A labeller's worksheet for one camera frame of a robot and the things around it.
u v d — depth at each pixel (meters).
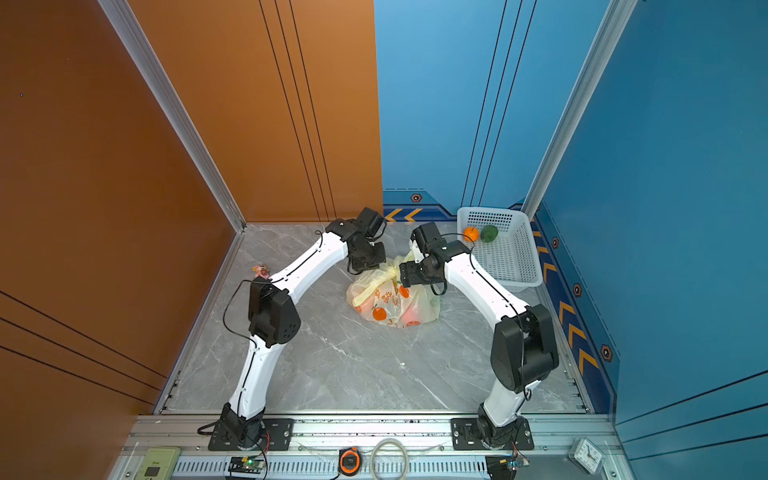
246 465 0.70
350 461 0.67
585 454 0.69
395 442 0.72
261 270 1.02
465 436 0.72
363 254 0.80
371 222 0.76
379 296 0.90
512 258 1.09
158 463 0.68
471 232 1.12
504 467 0.71
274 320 0.57
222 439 0.72
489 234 1.12
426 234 0.68
